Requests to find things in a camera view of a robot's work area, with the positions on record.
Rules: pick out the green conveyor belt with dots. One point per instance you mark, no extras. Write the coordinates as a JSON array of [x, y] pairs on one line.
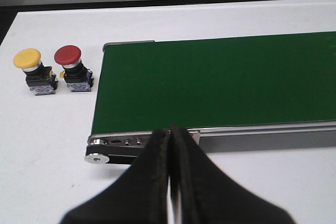
[[216, 82]]

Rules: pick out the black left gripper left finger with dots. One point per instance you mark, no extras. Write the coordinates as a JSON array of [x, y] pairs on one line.
[[137, 196]]

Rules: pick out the aluminium conveyor front rail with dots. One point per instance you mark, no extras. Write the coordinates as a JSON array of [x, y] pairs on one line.
[[124, 147]]

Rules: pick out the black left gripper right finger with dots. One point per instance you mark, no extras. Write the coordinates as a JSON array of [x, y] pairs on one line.
[[202, 193]]

